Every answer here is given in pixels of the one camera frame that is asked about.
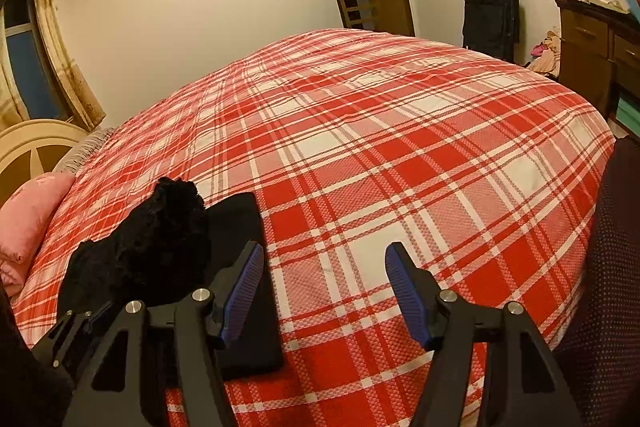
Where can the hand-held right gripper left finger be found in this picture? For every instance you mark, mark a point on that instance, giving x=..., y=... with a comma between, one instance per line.
x=241, y=292

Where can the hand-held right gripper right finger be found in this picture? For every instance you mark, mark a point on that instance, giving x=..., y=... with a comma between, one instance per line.
x=409, y=297

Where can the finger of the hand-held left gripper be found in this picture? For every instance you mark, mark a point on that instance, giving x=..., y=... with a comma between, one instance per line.
x=75, y=332

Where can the black pants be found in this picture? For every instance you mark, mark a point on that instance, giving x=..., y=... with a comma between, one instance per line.
x=165, y=247

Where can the person's left forearm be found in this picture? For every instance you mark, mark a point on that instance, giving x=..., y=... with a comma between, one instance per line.
x=25, y=367

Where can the pink folded blanket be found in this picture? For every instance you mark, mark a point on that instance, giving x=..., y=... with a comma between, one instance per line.
x=30, y=217

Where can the red plaid bed blanket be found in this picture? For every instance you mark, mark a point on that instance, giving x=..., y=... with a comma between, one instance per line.
x=400, y=147

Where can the grey fringed blanket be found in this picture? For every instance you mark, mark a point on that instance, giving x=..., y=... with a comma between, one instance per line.
x=85, y=152

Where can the cream wooden headboard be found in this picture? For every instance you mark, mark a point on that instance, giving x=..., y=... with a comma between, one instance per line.
x=30, y=142

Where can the person's dark dotted clothing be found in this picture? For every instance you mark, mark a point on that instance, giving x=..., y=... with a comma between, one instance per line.
x=605, y=282

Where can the beige patterned curtain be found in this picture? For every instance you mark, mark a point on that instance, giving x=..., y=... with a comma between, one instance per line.
x=12, y=97
x=65, y=57

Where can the pile of beige pink clothes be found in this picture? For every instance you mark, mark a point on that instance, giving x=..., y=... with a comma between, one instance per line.
x=547, y=54

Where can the window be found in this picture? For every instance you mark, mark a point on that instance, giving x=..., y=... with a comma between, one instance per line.
x=30, y=52

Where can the teal box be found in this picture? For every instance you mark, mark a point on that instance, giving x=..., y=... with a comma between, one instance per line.
x=629, y=113

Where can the wooden railing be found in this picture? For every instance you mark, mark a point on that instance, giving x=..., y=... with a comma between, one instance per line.
x=357, y=9

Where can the dark wooden dresser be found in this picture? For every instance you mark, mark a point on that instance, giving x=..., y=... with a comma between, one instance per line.
x=590, y=52

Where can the teal book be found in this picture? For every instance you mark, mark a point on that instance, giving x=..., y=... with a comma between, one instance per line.
x=634, y=9

